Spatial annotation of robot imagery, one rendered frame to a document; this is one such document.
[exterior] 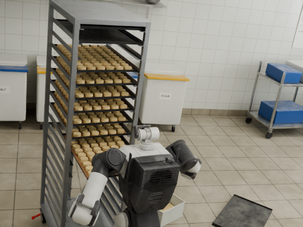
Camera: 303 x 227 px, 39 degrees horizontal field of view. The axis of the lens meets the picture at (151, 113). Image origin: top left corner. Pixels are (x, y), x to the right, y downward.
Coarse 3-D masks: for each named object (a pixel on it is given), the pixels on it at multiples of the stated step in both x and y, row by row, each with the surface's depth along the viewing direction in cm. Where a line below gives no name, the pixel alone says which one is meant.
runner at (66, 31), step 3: (54, 18) 292; (54, 21) 292; (57, 21) 285; (57, 24) 285; (60, 24) 278; (60, 27) 278; (63, 27) 272; (63, 30) 273; (66, 30) 266; (66, 33) 266; (69, 33) 260; (69, 36) 260; (72, 36) 255; (78, 42) 245
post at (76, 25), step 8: (72, 40) 245; (72, 48) 246; (72, 56) 247; (72, 64) 248; (72, 72) 250; (72, 80) 252; (72, 88) 254; (72, 96) 257; (72, 104) 259; (72, 112) 261; (72, 120) 263; (64, 160) 274; (64, 168) 275; (64, 176) 277; (64, 184) 280; (64, 192) 282; (64, 200) 285; (64, 208) 287; (64, 216) 290; (64, 224) 293
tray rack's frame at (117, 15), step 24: (72, 0) 295; (48, 24) 295; (96, 24) 245; (120, 24) 251; (144, 24) 258; (48, 48) 301; (48, 72) 308; (48, 96) 315; (72, 168) 352; (48, 216) 337; (72, 216) 341
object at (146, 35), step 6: (150, 24) 260; (144, 36) 262; (144, 42) 263; (144, 48) 265; (144, 54) 267; (144, 60) 268; (144, 66) 270; (138, 78) 273; (138, 90) 275; (138, 96) 277; (138, 102) 279; (138, 108) 281; (132, 126) 286; (132, 132) 287; (132, 138) 288; (132, 144) 290
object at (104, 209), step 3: (99, 201) 351; (102, 201) 347; (102, 204) 347; (102, 207) 344; (105, 207) 342; (102, 210) 341; (105, 210) 341; (105, 213) 337; (108, 213) 336; (108, 216) 334; (111, 216) 330; (108, 219) 331; (111, 219) 330; (111, 222) 328; (114, 222) 325; (111, 225) 325
